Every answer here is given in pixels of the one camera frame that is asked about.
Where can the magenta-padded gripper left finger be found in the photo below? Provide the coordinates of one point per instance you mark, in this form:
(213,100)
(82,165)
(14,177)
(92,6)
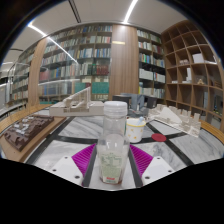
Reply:
(80,160)

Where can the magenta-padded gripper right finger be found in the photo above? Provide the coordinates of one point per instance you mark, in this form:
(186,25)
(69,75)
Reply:
(143,160)

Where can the clear plastic bottle white cap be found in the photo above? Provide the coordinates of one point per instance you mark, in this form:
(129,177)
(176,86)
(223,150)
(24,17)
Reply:
(112,146)

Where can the flat round red coaster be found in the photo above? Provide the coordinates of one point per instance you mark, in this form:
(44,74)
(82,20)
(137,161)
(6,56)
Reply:
(158,137)

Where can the white cup with yellow rim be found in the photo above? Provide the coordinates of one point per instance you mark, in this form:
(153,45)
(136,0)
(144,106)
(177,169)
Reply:
(135,131)

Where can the pale blue spoon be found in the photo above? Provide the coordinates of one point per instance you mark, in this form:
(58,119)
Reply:
(140,120)

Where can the white city block model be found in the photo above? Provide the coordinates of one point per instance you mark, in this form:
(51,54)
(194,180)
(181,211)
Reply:
(173,120)

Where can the white stepped building model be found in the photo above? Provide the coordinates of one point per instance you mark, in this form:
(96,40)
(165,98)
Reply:
(76,107)

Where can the brown model on wooden board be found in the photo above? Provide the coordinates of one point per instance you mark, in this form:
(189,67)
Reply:
(28,131)

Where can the grey-blue model block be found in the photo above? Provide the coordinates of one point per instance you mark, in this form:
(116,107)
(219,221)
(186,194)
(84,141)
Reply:
(135,100)

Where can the narrow book-filled shelf unit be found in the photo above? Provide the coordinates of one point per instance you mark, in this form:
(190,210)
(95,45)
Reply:
(150,66)

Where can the wide book-filled shelf unit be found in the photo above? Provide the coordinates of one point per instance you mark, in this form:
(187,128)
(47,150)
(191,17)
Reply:
(80,63)

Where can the curved book-filled shelf unit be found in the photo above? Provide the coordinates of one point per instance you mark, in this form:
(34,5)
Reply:
(23,80)

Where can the wooden cubby shelf unit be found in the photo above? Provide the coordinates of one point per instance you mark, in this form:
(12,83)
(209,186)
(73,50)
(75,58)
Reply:
(191,73)

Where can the straight ceiling light strip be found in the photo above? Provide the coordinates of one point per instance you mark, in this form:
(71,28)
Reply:
(130,11)

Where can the gold wall plaque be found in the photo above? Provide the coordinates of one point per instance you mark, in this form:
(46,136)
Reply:
(118,42)

